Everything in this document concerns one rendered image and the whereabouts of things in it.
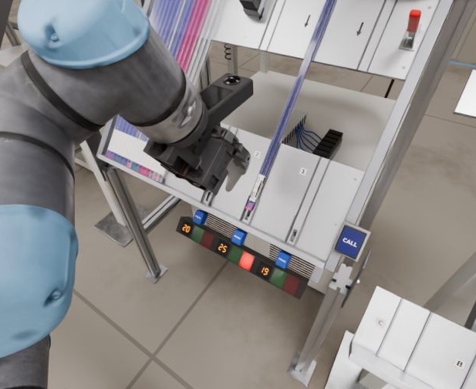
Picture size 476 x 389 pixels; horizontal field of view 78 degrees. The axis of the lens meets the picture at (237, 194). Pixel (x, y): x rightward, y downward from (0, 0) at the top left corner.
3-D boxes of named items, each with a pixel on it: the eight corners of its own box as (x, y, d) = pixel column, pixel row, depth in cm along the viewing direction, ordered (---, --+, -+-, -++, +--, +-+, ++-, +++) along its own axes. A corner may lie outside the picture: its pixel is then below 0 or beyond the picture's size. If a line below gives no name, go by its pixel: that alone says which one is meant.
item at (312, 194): (328, 259, 61) (325, 262, 58) (111, 156, 87) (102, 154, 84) (366, 173, 59) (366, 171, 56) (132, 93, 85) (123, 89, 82)
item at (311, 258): (327, 263, 63) (322, 269, 57) (117, 161, 89) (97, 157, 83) (329, 258, 63) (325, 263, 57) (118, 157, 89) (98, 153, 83)
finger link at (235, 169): (228, 196, 52) (205, 177, 44) (244, 167, 53) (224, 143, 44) (244, 202, 50) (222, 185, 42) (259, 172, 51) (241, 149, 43)
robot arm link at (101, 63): (-7, 4, 21) (85, -74, 20) (103, 94, 31) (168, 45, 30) (13, 72, 18) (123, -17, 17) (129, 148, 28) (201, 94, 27)
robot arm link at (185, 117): (143, 53, 31) (205, 69, 28) (166, 81, 35) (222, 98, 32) (107, 115, 30) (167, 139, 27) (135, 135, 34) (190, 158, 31)
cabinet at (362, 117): (324, 302, 127) (366, 204, 82) (196, 233, 154) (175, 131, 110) (368, 207, 164) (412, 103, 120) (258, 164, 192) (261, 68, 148)
